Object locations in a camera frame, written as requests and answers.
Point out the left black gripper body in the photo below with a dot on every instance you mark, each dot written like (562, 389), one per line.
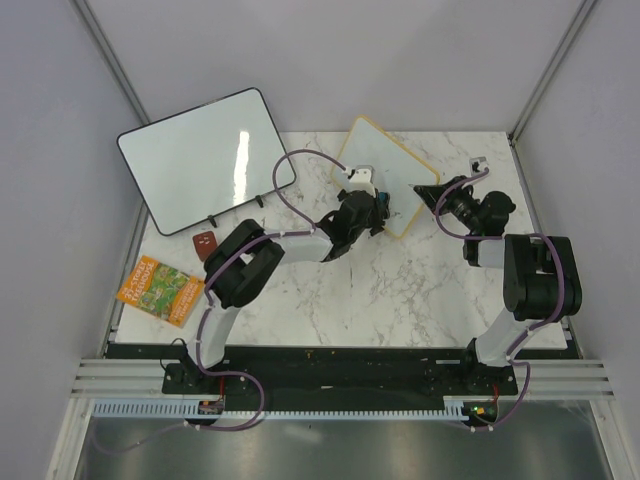
(374, 222)

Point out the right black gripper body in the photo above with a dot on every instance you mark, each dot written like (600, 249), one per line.
(458, 204)

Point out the small yellow-framed whiteboard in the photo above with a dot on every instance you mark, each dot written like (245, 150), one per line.
(395, 168)

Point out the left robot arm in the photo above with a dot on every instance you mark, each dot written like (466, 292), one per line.
(239, 268)

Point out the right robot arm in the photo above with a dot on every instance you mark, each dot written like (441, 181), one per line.
(540, 281)

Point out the large whiteboard black stand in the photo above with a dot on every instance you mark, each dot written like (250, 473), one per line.
(213, 218)

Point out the large black-framed whiteboard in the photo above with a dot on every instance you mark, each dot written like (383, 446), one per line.
(207, 160)

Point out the brown red cube block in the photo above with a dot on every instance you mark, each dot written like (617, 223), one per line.
(205, 243)

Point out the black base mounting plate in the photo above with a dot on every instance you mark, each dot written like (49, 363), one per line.
(436, 372)

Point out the orange children's book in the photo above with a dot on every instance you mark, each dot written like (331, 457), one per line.
(162, 291)

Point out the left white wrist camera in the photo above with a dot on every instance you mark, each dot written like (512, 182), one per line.
(360, 178)

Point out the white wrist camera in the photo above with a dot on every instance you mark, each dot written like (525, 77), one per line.
(360, 178)
(478, 165)

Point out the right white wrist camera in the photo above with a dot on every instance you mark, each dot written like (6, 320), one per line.
(478, 165)

